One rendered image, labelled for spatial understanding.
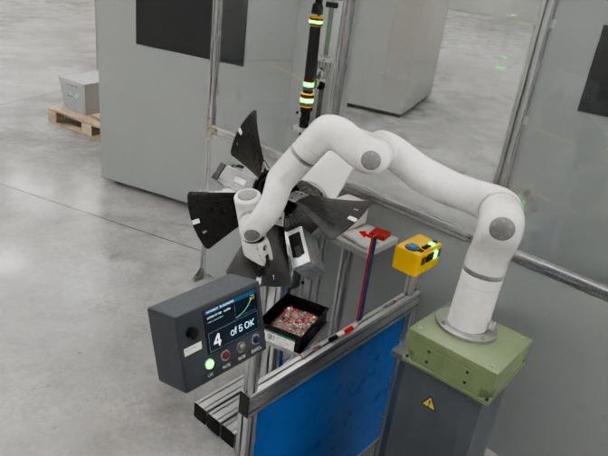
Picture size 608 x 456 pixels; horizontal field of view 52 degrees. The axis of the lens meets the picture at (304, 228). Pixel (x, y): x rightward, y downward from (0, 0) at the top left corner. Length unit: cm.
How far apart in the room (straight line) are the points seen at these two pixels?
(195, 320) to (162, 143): 347
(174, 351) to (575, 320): 164
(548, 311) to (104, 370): 206
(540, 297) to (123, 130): 345
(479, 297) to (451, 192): 32
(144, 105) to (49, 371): 228
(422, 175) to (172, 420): 174
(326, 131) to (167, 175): 320
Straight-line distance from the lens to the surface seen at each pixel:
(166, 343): 145
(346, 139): 174
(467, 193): 179
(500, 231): 170
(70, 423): 300
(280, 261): 215
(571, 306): 257
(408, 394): 200
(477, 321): 188
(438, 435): 202
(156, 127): 481
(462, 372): 182
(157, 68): 469
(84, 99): 653
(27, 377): 328
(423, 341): 184
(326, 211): 209
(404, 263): 224
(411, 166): 177
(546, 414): 283
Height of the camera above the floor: 205
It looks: 26 degrees down
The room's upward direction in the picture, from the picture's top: 7 degrees clockwise
